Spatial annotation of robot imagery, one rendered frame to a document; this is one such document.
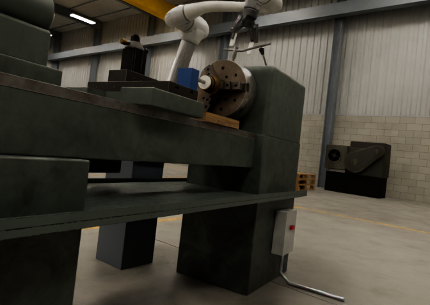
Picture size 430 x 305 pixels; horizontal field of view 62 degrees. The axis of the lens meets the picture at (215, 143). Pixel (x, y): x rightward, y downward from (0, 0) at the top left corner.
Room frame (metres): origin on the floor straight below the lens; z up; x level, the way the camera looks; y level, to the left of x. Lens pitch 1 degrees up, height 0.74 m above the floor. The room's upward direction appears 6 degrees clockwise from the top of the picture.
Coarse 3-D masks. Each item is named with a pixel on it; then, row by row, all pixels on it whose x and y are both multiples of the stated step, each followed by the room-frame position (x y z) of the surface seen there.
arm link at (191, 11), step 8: (272, 0) 1.92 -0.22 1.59; (280, 0) 1.97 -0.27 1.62; (184, 8) 2.11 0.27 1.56; (192, 8) 2.08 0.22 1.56; (200, 8) 2.06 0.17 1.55; (208, 8) 2.05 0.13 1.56; (216, 8) 2.05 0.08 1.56; (224, 8) 2.05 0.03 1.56; (232, 8) 2.05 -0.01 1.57; (240, 8) 2.05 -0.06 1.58; (264, 8) 1.98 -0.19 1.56; (272, 8) 1.98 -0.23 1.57; (280, 8) 2.01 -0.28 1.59; (184, 16) 2.12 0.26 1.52; (192, 16) 2.11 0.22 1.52
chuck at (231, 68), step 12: (228, 60) 1.90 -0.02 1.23; (204, 72) 1.97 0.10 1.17; (216, 72) 1.93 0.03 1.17; (228, 72) 1.89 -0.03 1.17; (240, 72) 1.86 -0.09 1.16; (252, 84) 1.89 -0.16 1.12; (204, 96) 1.96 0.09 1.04; (228, 96) 1.88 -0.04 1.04; (240, 96) 1.85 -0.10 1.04; (252, 96) 1.90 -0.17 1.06; (216, 108) 1.92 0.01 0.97; (228, 108) 1.88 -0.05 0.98; (240, 108) 1.87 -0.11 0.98
